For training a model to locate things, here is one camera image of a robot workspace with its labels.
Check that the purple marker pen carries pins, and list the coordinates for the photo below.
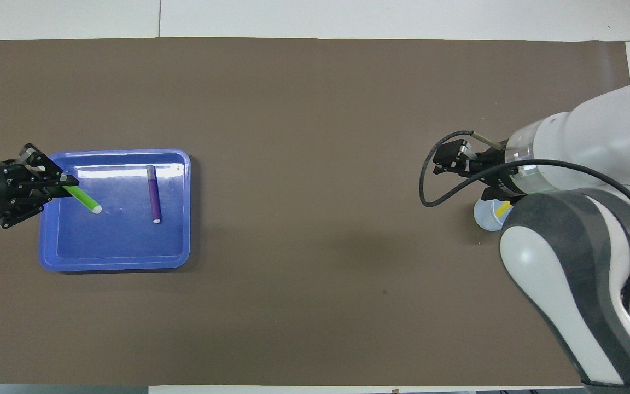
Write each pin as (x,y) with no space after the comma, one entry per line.
(154,197)

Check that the clear plastic cup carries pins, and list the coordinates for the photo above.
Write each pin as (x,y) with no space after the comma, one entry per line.
(484,219)

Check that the blue plastic tray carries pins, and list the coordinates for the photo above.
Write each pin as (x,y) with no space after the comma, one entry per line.
(123,241)

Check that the green marker pen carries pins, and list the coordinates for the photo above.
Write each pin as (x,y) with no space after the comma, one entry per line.
(84,199)

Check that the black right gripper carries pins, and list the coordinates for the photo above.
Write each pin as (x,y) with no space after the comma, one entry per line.
(498,164)

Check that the yellow marker pen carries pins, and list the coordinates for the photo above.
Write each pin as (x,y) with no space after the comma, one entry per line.
(504,208)

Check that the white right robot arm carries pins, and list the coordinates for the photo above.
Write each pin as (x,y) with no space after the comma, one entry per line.
(594,137)

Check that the brown table mat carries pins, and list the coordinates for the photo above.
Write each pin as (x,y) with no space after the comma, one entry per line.
(293,137)

